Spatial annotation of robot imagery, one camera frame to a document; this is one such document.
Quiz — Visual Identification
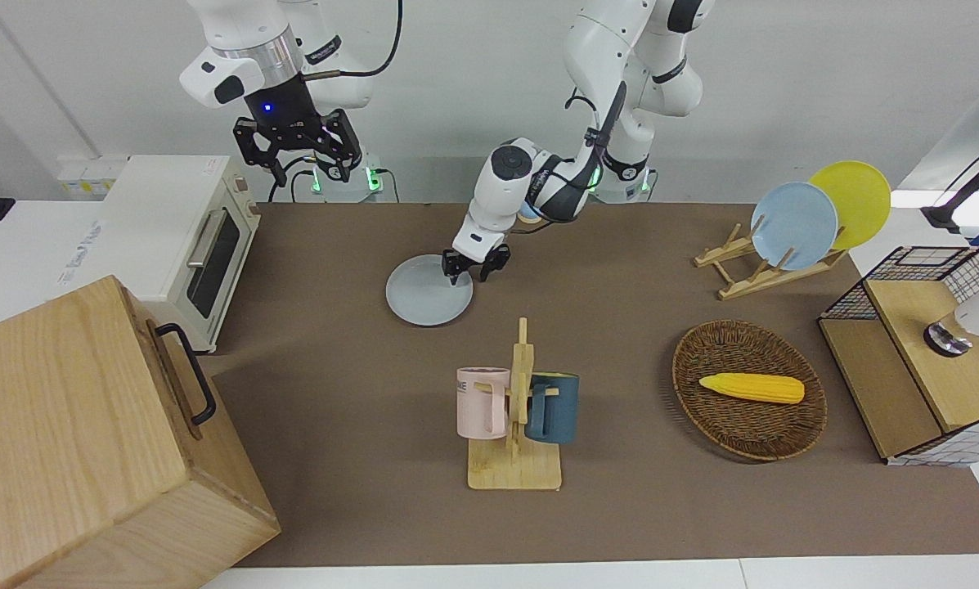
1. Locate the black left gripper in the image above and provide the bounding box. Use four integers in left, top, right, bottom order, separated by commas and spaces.
442, 244, 513, 286

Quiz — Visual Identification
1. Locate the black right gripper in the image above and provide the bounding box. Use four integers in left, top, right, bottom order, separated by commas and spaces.
234, 74, 366, 187

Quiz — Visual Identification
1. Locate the gray plate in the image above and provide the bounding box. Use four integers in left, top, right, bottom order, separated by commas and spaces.
385, 254, 474, 327

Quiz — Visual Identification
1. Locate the wooden plate rack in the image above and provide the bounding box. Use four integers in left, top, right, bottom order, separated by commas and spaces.
694, 223, 848, 301

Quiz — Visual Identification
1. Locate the light blue plate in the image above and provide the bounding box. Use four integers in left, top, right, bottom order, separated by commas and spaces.
751, 182, 839, 272

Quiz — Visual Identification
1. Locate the yellow plate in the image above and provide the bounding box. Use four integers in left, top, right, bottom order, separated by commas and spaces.
808, 160, 892, 251

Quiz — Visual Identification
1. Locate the pink mug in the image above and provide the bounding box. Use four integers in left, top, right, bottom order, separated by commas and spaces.
456, 367, 511, 439

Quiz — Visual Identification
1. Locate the white toaster oven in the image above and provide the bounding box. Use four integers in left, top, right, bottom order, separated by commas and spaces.
97, 155, 263, 354

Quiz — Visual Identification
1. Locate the teal mug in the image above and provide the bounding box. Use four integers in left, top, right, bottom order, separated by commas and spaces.
526, 372, 580, 445

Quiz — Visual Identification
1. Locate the wooden mug tree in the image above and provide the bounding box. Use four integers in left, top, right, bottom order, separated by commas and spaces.
467, 317, 564, 492

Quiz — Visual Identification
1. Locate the yellow corn cob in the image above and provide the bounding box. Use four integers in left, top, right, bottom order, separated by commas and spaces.
698, 373, 806, 405

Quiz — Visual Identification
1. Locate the brown wicker basket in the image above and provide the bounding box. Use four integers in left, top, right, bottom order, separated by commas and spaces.
672, 320, 828, 463

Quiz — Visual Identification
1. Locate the wooden cabinet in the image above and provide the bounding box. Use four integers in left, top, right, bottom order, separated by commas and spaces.
0, 275, 281, 589

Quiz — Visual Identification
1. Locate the grid patterned wooden shelf box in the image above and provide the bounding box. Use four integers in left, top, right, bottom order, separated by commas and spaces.
818, 245, 979, 469

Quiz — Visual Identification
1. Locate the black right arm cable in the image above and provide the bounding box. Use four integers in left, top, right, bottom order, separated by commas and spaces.
301, 0, 404, 80

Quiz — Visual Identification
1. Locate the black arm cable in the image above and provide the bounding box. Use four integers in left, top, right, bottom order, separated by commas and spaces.
301, 0, 404, 80
530, 82, 629, 222

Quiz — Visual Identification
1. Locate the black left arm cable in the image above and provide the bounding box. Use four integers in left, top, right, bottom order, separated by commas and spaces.
530, 82, 629, 222

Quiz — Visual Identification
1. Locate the white wall outlet strip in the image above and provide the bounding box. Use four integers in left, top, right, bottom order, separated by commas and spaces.
56, 155, 130, 197

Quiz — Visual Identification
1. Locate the black cabinet handle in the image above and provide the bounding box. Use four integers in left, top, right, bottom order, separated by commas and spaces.
155, 323, 218, 427

